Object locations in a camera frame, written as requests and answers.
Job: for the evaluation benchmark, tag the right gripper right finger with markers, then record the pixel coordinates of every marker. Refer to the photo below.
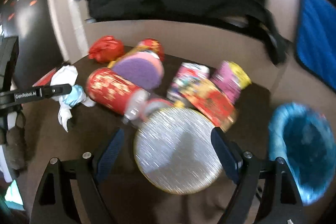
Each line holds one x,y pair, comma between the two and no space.
270,181

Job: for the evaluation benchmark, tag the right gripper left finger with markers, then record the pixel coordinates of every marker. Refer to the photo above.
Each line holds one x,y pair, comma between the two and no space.
54,201

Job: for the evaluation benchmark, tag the silver round foil board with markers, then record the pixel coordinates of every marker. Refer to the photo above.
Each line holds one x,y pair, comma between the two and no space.
173,150

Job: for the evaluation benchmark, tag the red paper cup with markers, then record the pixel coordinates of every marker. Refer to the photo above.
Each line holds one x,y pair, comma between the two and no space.
113,91

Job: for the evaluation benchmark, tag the red plastic bag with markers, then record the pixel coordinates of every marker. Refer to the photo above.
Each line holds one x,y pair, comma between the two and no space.
106,49

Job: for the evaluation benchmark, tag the blue bag lined trash bin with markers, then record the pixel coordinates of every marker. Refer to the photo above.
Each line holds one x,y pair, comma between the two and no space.
304,139

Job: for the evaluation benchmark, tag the left gloved hand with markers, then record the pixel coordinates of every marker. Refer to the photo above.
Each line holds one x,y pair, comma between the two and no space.
13,138

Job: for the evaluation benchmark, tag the dark brown table mat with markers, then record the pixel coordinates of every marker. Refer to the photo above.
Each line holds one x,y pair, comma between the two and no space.
121,164

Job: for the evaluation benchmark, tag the red gold paper box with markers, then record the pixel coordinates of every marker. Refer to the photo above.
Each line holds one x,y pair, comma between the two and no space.
211,102

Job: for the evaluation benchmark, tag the pink yellow snack wrapper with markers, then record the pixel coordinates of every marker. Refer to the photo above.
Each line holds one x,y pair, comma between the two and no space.
231,80

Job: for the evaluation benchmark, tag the clear wrapper with red tape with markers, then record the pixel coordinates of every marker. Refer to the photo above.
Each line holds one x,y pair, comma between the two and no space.
141,105

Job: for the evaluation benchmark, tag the purple grape-shaped foam card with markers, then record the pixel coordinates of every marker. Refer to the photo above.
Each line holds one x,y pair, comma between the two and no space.
143,69

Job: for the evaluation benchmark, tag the red crushed soda can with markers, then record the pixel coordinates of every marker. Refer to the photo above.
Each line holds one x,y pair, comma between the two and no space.
151,45

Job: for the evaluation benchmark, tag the blue towel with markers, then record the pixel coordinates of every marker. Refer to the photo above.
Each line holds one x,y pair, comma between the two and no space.
315,40

